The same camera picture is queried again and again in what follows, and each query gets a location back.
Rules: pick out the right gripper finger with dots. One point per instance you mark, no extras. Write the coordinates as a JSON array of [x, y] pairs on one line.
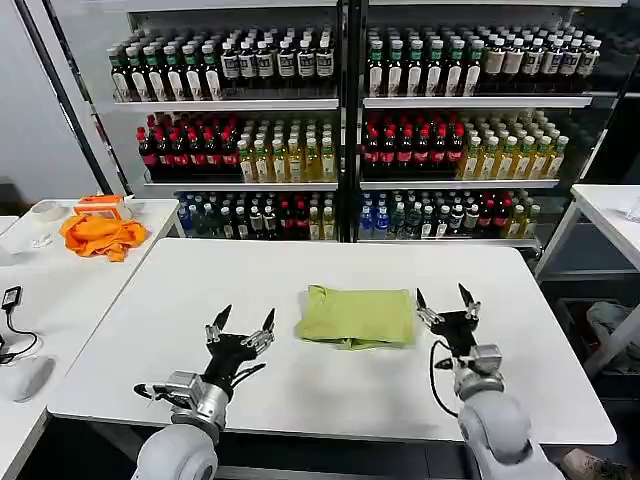
[[471, 307], [429, 315]]

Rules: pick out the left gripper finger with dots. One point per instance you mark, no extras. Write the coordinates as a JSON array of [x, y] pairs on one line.
[[264, 337], [215, 329]]

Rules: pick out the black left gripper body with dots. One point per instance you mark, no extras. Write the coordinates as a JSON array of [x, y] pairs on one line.
[[230, 355]]

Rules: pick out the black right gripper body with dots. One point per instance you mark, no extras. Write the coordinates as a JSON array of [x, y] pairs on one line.
[[457, 332]]

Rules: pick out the yellow-green shirt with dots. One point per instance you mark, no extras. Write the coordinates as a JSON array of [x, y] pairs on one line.
[[357, 317]]

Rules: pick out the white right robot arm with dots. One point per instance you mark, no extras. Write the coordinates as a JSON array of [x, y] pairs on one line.
[[495, 425]]

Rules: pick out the large white work table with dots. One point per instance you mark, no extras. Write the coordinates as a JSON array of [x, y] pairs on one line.
[[175, 310]]

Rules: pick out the dark basket with clothes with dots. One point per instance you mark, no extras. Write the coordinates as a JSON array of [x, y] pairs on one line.
[[607, 325]]

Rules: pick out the orange cloth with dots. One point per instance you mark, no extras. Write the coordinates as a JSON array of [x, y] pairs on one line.
[[102, 234]]

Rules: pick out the white side table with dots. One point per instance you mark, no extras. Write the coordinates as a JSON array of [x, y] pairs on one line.
[[65, 285]]

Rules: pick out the white table with grey legs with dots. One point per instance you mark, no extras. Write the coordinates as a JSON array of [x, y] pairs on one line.
[[605, 210]]

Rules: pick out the orange and white box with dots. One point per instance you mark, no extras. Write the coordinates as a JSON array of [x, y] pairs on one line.
[[100, 204]]

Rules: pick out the bottle shelf with wide bays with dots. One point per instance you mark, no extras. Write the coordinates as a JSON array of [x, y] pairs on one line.
[[470, 135]]

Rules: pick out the tan shoe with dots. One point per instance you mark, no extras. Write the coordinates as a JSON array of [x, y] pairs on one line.
[[592, 465]]

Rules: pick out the white computer mouse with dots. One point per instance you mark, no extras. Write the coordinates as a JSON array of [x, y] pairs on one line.
[[30, 379]]

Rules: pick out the small white earbuds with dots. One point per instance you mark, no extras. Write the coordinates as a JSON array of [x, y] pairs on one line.
[[41, 241]]

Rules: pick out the bottle shelf with narrow bays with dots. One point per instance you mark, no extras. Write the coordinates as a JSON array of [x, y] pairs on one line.
[[235, 130]]

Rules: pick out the black power adapter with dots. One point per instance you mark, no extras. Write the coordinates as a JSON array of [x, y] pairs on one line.
[[12, 297]]

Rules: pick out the white tape roll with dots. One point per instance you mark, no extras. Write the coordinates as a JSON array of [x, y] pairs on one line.
[[47, 210]]

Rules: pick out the black slanted metal pole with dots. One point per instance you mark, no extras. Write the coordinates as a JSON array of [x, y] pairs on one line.
[[72, 110]]

